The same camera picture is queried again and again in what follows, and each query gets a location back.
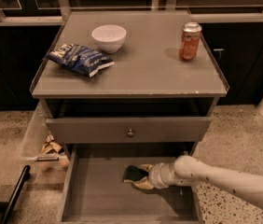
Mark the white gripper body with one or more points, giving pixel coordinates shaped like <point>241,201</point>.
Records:
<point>156,175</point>

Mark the green yellow sponge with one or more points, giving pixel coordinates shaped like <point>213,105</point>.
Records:
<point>134,174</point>

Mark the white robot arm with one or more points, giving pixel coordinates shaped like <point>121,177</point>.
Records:
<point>187,170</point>

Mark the round metal drawer knob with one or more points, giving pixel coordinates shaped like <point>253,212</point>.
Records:
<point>130,133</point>

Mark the grey top drawer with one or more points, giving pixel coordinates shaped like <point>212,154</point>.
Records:
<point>114,130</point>

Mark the grey drawer cabinet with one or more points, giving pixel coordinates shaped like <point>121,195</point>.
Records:
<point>147,79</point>

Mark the clear plastic bin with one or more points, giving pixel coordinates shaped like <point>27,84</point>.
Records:
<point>45,168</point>

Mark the orange soda can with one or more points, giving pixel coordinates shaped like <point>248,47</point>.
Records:
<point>190,39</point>

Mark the blue chip bag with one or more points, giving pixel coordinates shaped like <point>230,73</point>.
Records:
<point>80,59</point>

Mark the white ceramic bowl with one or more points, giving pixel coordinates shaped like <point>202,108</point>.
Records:
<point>109,38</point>

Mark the dark background cabinets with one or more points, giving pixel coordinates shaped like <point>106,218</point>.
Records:
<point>237,48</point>

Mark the black bar handle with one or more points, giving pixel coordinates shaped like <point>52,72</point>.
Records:
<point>6,208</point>

